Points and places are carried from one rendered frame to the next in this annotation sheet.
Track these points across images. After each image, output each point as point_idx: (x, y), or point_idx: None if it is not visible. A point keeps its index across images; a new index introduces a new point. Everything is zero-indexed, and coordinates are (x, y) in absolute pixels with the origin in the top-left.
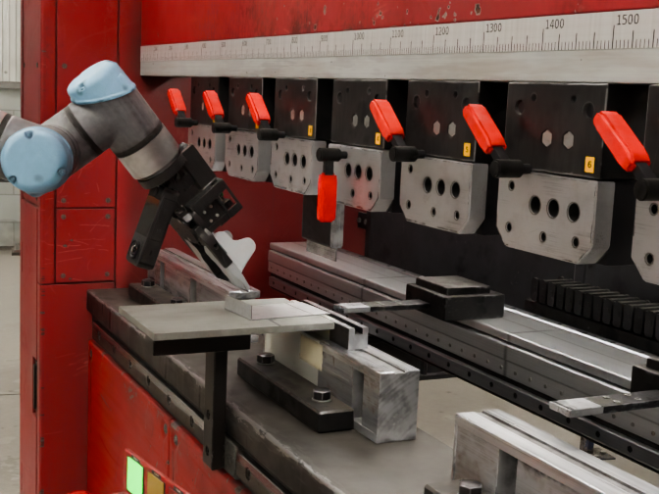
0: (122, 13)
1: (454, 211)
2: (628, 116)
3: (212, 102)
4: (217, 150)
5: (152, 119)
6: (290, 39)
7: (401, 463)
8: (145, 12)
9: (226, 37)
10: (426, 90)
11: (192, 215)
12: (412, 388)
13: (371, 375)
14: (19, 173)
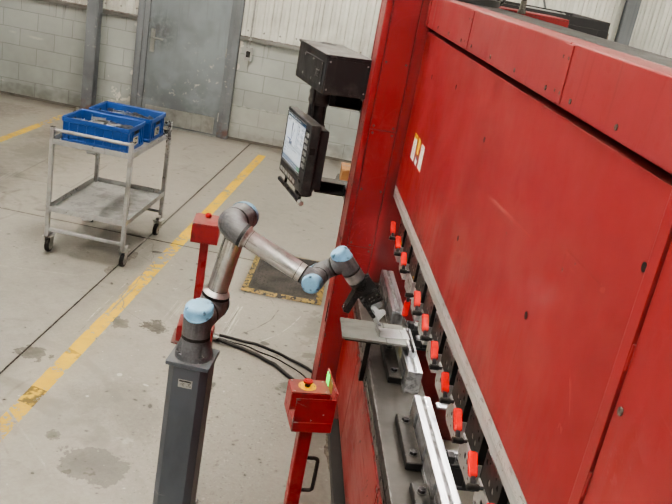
0: (390, 169)
1: None
2: None
3: (397, 242)
4: (399, 256)
5: (355, 268)
6: (417, 240)
7: (404, 402)
8: (399, 172)
9: (409, 216)
10: (428, 295)
11: (364, 299)
12: (419, 378)
13: (406, 370)
14: (305, 287)
